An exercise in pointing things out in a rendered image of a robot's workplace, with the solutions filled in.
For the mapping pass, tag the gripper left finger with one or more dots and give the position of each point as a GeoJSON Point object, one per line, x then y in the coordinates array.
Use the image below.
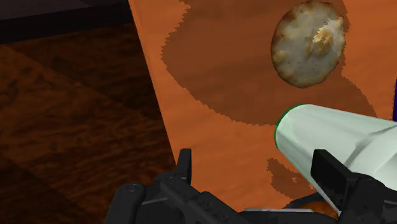
{"type": "Point", "coordinates": [173, 198]}

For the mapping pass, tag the speckled grey-brown potato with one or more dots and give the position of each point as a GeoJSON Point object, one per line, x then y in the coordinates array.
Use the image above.
{"type": "Point", "coordinates": [307, 43]}

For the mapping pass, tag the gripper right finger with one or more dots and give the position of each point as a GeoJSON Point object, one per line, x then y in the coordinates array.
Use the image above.
{"type": "Point", "coordinates": [347, 183]}

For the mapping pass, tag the pale green cup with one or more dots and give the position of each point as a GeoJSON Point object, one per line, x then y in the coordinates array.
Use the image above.
{"type": "Point", "coordinates": [335, 130]}

